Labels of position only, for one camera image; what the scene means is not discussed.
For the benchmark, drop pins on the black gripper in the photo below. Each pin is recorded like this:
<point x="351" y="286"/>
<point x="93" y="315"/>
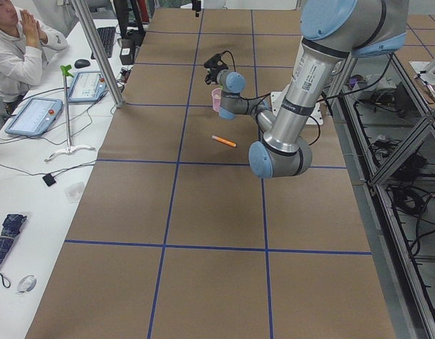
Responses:
<point x="195" y="5"/>
<point x="212" y="76"/>

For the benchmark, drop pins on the orange marker pen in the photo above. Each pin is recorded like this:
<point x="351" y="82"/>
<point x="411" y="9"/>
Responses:
<point x="224" y="141"/>

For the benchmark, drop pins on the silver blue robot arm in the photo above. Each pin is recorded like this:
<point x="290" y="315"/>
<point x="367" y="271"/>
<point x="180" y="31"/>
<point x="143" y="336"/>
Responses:
<point x="331" y="32"/>

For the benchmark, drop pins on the black keyboard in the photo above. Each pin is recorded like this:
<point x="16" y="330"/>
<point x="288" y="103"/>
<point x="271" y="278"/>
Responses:
<point x="107" y="38"/>

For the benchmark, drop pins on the blue teach pendant far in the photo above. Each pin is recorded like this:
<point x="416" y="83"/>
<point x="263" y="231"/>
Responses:
<point x="86" y="87"/>

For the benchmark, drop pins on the blue teach pendant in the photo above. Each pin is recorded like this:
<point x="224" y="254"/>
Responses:
<point x="36" y="116"/>
<point x="86" y="87"/>

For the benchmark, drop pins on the black computer mouse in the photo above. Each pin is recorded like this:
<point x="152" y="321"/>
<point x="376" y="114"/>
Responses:
<point x="81" y="63"/>

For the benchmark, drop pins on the metal stand green clip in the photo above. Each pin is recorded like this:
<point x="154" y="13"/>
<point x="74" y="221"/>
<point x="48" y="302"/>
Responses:
<point x="70" y="148"/>

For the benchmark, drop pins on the clear plastic cup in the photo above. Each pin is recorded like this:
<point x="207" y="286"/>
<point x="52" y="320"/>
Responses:
<point x="74" y="192"/>

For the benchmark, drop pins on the seated person white shirt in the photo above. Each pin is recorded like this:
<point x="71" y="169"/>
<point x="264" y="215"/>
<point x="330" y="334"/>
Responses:
<point x="22" y="58"/>

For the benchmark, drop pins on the blue teach pendant near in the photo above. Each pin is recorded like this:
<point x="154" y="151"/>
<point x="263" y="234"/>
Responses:
<point x="36" y="116"/>

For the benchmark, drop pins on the small black square device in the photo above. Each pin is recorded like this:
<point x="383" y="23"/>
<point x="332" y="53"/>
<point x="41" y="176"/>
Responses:
<point x="49" y="179"/>

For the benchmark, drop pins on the folded dark blue umbrella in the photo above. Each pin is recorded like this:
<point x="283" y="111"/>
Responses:
<point x="11" y="228"/>

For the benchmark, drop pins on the aluminium frame post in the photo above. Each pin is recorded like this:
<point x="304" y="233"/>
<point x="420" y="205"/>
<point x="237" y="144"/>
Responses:
<point x="91" y="34"/>

